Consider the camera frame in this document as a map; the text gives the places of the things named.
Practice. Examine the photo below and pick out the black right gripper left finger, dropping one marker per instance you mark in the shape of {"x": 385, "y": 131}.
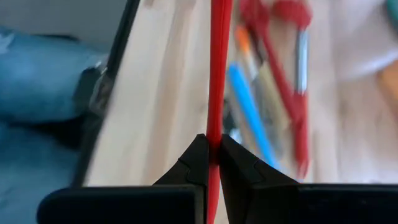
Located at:
{"x": 140, "y": 205}

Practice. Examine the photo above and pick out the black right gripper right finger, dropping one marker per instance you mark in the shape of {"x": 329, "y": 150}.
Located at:
{"x": 295, "y": 205}

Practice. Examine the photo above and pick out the blue silicone spoon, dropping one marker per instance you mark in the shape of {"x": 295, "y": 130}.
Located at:
{"x": 248, "y": 102}

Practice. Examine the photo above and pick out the red slotted spoon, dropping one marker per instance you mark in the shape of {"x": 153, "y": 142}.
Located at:
{"x": 219, "y": 62}

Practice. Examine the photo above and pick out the orange plastic bin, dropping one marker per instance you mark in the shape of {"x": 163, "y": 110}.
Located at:
{"x": 390, "y": 90}

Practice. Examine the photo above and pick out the person's leg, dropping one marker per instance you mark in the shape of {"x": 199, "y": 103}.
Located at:
{"x": 37, "y": 77}

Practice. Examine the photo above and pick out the black aluminium frame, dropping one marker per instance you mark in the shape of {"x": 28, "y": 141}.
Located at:
{"x": 116, "y": 49}

